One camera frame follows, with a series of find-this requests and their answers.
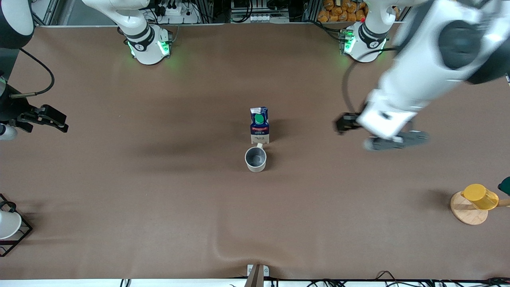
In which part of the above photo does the blue white milk carton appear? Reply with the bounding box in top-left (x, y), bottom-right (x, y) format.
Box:
top-left (250, 106), bottom-right (271, 145)

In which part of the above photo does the beige ceramic mug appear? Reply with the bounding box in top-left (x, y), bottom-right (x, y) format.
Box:
top-left (245, 143), bottom-right (267, 173)

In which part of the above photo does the white cup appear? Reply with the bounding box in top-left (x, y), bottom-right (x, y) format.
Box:
top-left (0, 210), bottom-right (22, 240)

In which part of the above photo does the yellow cup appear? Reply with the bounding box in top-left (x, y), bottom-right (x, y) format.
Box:
top-left (461, 184), bottom-right (499, 210)

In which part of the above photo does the round wooden cup stand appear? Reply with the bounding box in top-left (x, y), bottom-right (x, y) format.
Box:
top-left (450, 191), bottom-right (510, 226)

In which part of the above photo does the orange bread pack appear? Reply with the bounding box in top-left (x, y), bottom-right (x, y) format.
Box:
top-left (318, 0), bottom-right (368, 23)

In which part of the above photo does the brown table cover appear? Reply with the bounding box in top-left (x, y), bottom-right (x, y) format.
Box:
top-left (0, 22), bottom-right (510, 281)

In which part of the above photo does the white power strip with plugs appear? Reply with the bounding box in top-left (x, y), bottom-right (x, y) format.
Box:
top-left (153, 0), bottom-right (201, 24)

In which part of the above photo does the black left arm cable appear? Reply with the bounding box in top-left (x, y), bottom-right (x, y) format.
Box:
top-left (342, 47), bottom-right (400, 117)

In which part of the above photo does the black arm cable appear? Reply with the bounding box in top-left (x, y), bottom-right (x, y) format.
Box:
top-left (342, 47), bottom-right (400, 117)
top-left (9, 48), bottom-right (55, 98)

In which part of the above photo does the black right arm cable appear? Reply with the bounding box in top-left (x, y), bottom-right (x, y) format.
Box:
top-left (9, 48), bottom-right (55, 98)

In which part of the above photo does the black wire rack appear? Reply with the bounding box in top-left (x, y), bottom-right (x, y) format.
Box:
top-left (0, 194), bottom-right (33, 258)

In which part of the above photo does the black floor cable bundle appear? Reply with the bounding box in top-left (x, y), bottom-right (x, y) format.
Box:
top-left (307, 270), bottom-right (510, 287)

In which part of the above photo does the metal table edge bracket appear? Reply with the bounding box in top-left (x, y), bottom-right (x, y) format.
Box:
top-left (247, 264), bottom-right (270, 287)

